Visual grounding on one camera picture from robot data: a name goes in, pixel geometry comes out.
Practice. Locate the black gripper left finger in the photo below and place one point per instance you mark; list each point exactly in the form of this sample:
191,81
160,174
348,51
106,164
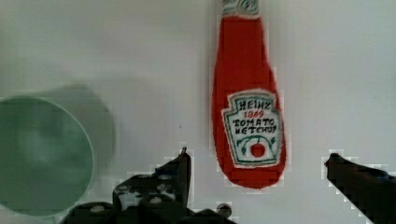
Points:
158,198

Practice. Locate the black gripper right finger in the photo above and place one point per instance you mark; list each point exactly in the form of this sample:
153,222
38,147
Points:
371,190

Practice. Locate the red plush ketchup bottle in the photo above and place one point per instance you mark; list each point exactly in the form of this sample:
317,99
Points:
246,115

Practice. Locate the green metal cup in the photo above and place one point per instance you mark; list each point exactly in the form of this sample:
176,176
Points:
54,146

